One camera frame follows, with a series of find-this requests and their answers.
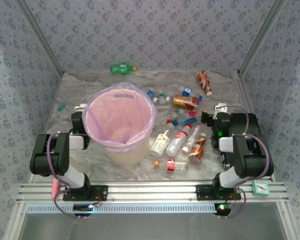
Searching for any blue label bottle red cap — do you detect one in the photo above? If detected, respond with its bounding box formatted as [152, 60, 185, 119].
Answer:
[180, 116, 199, 126]

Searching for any clear bottle white cap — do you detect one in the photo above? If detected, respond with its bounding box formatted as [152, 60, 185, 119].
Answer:
[181, 124, 201, 153]

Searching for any blue and white small box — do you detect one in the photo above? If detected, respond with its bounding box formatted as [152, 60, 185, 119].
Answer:
[177, 86, 204, 101]

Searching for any small bottle blue cap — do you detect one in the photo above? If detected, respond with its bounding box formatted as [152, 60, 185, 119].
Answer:
[164, 119, 180, 133]

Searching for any brown orange bottle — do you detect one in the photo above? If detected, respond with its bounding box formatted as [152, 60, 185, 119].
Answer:
[188, 132, 208, 164]

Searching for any clear bottle beige cap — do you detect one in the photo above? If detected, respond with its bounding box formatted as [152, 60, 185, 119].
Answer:
[156, 109, 180, 120]

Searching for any brown white patterned bottle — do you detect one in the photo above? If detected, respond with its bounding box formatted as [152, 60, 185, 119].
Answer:
[196, 70, 214, 97]

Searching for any clear bottle red cap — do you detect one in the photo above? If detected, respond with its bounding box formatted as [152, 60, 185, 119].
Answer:
[153, 118, 173, 127]

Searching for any white bottle orange label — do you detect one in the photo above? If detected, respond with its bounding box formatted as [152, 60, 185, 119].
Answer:
[149, 129, 171, 158]

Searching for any clear bottle orange cap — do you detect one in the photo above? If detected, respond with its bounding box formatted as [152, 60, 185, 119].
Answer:
[154, 157, 190, 174]

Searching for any clear bottle blue cap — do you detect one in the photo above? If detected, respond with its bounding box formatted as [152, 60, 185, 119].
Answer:
[142, 87, 158, 100]

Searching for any beige plastic bin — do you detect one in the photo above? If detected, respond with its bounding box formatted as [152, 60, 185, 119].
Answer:
[86, 84, 156, 166]

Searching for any green bottle yellow cap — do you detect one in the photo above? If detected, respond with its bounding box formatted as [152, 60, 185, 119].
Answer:
[109, 63, 139, 75]

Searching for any grey marbled table cloth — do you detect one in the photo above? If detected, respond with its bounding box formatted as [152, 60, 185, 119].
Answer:
[31, 71, 273, 182]

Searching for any mint green clock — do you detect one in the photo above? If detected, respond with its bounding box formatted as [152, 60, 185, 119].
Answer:
[251, 179, 270, 197]

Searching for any black controller board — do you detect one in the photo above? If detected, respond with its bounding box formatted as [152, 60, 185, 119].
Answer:
[73, 203, 95, 217]
[214, 202, 232, 217]

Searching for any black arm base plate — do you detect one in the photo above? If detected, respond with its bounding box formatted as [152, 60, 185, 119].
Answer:
[195, 184, 242, 201]
[62, 184, 109, 202]

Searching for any aluminium mounting rail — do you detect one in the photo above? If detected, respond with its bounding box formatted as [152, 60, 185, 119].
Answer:
[16, 181, 290, 203]

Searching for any aluminium frame post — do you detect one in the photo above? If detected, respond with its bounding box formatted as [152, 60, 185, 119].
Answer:
[14, 0, 65, 75]
[237, 0, 291, 77]

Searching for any slotted grey cable duct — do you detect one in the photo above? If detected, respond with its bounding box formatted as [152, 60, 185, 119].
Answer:
[26, 202, 217, 215]

